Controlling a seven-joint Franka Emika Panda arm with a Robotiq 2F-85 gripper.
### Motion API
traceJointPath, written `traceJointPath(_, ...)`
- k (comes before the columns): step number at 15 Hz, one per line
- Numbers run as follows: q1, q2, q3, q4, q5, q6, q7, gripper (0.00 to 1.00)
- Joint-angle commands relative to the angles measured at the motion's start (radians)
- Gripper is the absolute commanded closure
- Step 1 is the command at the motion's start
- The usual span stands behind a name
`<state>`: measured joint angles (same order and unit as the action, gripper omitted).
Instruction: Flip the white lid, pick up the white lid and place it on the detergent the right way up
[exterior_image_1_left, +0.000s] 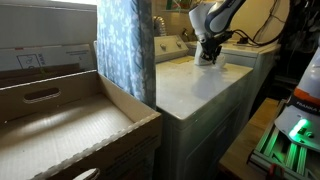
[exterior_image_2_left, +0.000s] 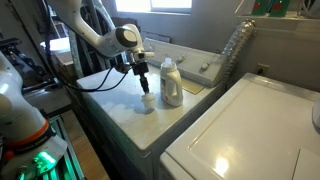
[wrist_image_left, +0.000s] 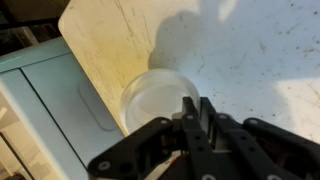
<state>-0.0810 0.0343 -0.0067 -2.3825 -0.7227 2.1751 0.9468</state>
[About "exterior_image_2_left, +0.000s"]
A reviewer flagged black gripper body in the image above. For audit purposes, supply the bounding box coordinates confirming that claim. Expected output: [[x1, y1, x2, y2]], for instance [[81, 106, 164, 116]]
[[132, 60, 150, 78]]

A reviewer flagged white detergent lid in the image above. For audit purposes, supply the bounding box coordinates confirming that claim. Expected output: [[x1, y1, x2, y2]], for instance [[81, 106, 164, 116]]
[[140, 92, 157, 110]]

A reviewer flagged white detergent bottle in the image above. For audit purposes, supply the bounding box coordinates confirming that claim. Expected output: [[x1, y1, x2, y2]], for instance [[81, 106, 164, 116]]
[[159, 57, 184, 108]]

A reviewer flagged grey-white dryer machine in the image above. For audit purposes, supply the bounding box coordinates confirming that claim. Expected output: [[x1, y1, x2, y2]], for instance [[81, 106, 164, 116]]
[[75, 37, 228, 180]]

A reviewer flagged yellow paper sheet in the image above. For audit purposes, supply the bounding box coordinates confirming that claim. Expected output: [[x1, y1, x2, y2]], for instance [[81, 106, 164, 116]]
[[181, 79, 205, 96]]

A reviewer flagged bright window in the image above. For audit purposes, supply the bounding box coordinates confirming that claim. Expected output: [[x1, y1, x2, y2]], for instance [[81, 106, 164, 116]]
[[114, 0, 194, 14]]

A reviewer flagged white round tabletop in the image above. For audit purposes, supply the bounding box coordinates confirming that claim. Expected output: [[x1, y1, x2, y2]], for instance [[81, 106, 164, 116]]
[[39, 36, 72, 56]]

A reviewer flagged grey side table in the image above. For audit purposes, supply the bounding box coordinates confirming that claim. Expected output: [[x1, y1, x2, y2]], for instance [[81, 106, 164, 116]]
[[21, 84, 73, 116]]

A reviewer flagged white washing machine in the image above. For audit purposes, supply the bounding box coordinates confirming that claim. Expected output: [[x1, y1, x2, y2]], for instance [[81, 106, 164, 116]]
[[159, 72, 320, 180]]

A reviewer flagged green box with red mark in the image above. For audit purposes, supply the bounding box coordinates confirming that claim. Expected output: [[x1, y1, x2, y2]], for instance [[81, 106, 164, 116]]
[[251, 0, 269, 16], [269, 0, 291, 18]]

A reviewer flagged silver flexible vent hose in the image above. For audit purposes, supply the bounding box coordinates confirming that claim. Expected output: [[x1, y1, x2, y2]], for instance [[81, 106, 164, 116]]
[[221, 18, 258, 89]]

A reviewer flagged beige wall outlet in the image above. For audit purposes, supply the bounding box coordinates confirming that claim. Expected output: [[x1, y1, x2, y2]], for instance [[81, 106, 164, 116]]
[[255, 63, 271, 76]]

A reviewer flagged black camera stand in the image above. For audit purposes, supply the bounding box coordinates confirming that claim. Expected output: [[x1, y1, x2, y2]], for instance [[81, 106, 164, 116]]
[[0, 37, 59, 93]]

